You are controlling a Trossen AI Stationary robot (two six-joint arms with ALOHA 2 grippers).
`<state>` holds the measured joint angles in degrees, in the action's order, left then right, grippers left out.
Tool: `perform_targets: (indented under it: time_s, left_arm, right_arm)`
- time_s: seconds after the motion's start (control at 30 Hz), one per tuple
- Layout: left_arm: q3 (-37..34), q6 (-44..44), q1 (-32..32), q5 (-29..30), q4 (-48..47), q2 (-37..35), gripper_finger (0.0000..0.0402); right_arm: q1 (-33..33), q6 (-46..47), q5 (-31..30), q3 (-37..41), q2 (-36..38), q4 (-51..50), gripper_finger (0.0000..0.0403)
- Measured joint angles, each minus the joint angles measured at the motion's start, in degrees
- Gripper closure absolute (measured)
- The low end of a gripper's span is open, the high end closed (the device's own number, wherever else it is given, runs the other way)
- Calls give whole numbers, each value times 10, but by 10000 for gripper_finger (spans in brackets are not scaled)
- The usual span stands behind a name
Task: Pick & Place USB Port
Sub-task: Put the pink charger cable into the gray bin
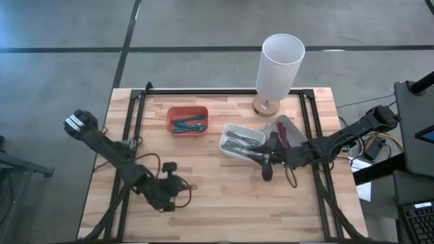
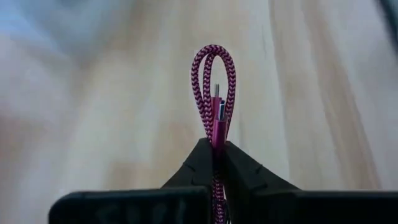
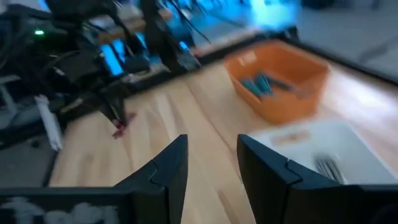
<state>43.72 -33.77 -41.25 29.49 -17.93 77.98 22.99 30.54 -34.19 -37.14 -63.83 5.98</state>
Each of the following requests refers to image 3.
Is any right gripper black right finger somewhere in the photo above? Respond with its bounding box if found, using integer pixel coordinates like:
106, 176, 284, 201
236, 134, 341, 224

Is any teal braided USB cable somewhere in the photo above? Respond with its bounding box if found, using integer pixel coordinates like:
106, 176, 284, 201
254, 73, 275, 95
241, 77, 261, 98

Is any white plastic bin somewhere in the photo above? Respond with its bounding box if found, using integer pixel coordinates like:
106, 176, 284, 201
248, 119, 398, 187

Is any red braided USB cable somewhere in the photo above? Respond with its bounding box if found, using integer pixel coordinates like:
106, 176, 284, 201
111, 111, 137, 140

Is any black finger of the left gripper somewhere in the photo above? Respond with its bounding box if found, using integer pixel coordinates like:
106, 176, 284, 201
117, 95, 130, 129
104, 93, 121, 125

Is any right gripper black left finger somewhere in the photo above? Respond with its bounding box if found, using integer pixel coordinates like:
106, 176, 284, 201
113, 134, 189, 224

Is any white plastic strip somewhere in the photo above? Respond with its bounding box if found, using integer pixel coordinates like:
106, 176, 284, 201
34, 95, 65, 152

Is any orange plastic bin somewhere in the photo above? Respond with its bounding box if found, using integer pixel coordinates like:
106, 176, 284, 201
223, 39, 330, 125

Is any black white braided USB cable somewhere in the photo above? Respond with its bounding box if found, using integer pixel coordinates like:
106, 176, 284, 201
313, 154, 346, 185

